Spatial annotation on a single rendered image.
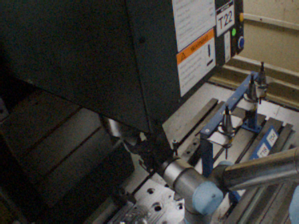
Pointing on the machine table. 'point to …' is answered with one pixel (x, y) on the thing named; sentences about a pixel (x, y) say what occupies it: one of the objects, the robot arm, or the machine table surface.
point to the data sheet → (192, 19)
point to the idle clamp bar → (191, 151)
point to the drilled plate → (147, 212)
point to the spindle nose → (114, 128)
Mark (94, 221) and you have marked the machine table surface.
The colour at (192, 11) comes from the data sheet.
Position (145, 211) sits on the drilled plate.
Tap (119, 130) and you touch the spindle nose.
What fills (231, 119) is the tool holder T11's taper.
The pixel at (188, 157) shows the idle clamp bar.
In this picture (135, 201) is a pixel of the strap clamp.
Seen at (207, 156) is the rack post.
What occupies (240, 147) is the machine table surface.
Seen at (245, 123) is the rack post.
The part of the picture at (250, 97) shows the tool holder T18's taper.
